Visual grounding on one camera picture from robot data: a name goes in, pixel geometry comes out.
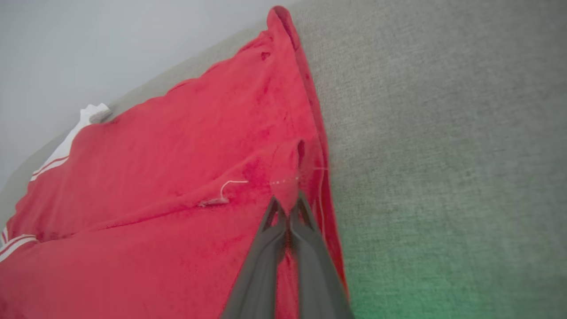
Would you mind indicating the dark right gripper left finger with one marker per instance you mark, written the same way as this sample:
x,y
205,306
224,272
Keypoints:
x,y
261,274

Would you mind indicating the red and white jersey garment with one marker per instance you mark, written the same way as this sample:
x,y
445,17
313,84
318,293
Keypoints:
x,y
177,177

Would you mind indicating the grey fabric sofa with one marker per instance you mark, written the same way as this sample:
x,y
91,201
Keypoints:
x,y
443,133

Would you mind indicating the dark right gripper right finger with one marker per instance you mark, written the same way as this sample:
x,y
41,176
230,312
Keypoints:
x,y
314,274

